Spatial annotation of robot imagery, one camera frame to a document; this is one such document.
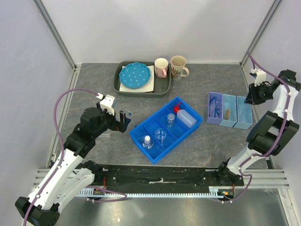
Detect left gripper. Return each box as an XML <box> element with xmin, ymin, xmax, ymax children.
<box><xmin>92</xmin><ymin>102</ymin><xmax>130</xmax><ymax>138</ymax></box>

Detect test tube brush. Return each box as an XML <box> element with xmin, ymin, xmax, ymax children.
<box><xmin>224</xmin><ymin>95</ymin><xmax>232</xmax><ymax>121</ymax></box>

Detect round glass flask white stopper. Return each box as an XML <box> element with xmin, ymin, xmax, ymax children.
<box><xmin>141</xmin><ymin>135</ymin><xmax>155</xmax><ymax>151</ymax></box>

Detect blue safety glasses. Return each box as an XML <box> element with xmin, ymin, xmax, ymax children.
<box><xmin>209</xmin><ymin>95</ymin><xmax>222</xmax><ymax>118</ymax></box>

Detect clear glass beaker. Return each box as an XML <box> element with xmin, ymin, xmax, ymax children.
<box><xmin>155</xmin><ymin>128</ymin><xmax>167</xmax><ymax>144</ymax></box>

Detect glass stoppered bottle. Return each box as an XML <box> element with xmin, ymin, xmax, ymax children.
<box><xmin>166</xmin><ymin>113</ymin><xmax>175</xmax><ymax>130</ymax></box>

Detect white wash bottle red cap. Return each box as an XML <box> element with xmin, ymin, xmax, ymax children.
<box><xmin>173</xmin><ymin>102</ymin><xmax>197</xmax><ymax>129</ymax></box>

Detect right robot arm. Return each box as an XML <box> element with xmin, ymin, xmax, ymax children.
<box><xmin>215</xmin><ymin>69</ymin><xmax>301</xmax><ymax>186</ymax></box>

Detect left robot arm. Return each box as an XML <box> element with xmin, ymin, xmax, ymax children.
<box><xmin>15</xmin><ymin>106</ymin><xmax>131</xmax><ymax>226</ymax></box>

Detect purple and blue organizer bins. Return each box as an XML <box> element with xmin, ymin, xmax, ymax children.
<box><xmin>206</xmin><ymin>92</ymin><xmax>253</xmax><ymax>129</ymax></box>

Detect blue divided plastic tray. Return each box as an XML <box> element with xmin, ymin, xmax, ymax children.
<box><xmin>130</xmin><ymin>97</ymin><xmax>203</xmax><ymax>164</ymax></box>

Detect white square plate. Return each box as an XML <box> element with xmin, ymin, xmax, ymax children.
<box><xmin>119</xmin><ymin>65</ymin><xmax>154</xmax><ymax>93</ymax></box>

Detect blue polka dot plate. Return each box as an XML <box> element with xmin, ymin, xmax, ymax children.
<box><xmin>119</xmin><ymin>62</ymin><xmax>151</xmax><ymax>89</ymax></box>

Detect grey plastic tray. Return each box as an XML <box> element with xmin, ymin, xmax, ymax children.
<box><xmin>113</xmin><ymin>61</ymin><xmax>171</xmax><ymax>97</ymax></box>

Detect pink mug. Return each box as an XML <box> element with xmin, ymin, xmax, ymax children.
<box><xmin>154</xmin><ymin>58</ymin><xmax>168</xmax><ymax>78</ymax></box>

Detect beige patterned mug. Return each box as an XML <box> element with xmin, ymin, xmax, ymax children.
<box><xmin>171</xmin><ymin>56</ymin><xmax>190</xmax><ymax>81</ymax></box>

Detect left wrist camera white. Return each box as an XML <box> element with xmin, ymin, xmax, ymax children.
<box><xmin>96</xmin><ymin>93</ymin><xmax>116</xmax><ymax>115</ymax></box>

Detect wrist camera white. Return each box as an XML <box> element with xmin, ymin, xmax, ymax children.
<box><xmin>96</xmin><ymin>93</ymin><xmax>116</xmax><ymax>115</ymax></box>
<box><xmin>250</xmin><ymin>69</ymin><xmax>267</xmax><ymax>87</ymax></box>

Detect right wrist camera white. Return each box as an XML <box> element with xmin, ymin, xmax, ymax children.
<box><xmin>250</xmin><ymin>69</ymin><xmax>267</xmax><ymax>87</ymax></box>

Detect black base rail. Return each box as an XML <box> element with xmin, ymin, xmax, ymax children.
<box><xmin>49</xmin><ymin>161</ymin><xmax>250</xmax><ymax>195</ymax></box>

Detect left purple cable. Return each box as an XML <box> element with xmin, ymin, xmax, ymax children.
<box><xmin>22</xmin><ymin>88</ymin><xmax>128</xmax><ymax>226</ymax></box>

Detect grey cable duct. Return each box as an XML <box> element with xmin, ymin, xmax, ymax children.
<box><xmin>76</xmin><ymin>188</ymin><xmax>233</xmax><ymax>199</ymax></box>

